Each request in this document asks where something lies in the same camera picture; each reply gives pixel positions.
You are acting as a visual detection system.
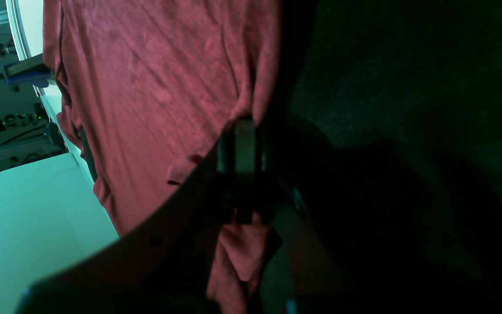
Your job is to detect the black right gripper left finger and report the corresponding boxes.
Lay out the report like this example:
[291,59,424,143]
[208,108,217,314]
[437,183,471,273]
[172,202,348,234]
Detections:
[16,120,245,314]

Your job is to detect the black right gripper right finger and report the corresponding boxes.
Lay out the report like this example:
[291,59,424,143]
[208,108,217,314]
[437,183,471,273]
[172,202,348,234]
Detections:
[246,118,502,314]

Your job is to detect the red long-sleeve T-shirt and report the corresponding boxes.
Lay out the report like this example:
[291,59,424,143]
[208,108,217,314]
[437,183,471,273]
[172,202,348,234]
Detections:
[42,0,283,314]

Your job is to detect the black table cloth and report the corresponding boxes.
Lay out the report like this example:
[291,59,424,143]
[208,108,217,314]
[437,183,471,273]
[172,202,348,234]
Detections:
[251,0,502,314]

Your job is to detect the blue clamp at right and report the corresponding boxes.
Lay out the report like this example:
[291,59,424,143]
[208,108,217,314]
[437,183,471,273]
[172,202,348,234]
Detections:
[2,54,54,88]

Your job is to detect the white right table frame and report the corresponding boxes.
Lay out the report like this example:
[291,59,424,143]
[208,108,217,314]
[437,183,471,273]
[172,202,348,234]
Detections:
[0,0,121,314]

